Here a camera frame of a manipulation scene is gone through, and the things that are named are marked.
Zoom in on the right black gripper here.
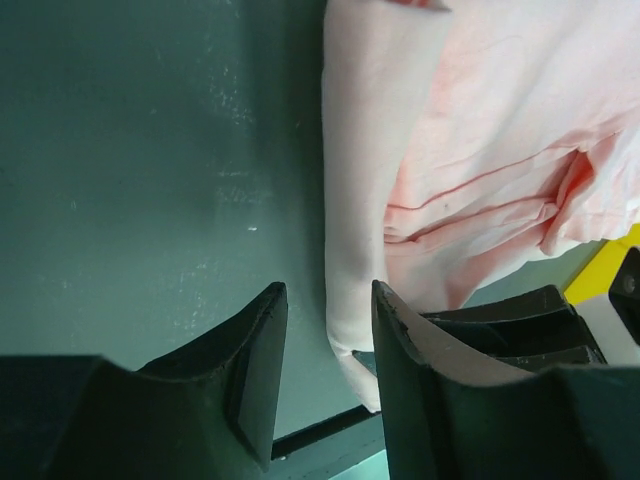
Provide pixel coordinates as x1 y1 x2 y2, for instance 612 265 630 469
407 285 607 375

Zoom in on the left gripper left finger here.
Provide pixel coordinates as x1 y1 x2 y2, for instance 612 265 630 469
1 282 288 479

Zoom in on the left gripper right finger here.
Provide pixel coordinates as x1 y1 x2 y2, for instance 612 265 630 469
371 279 640 480

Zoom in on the pink t shirt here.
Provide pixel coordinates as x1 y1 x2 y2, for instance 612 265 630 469
322 1 639 412

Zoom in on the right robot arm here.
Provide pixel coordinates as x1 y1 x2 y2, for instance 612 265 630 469
372 247 639 386

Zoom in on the yellow plastic tray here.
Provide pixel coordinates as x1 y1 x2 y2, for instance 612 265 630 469
564 224 639 305

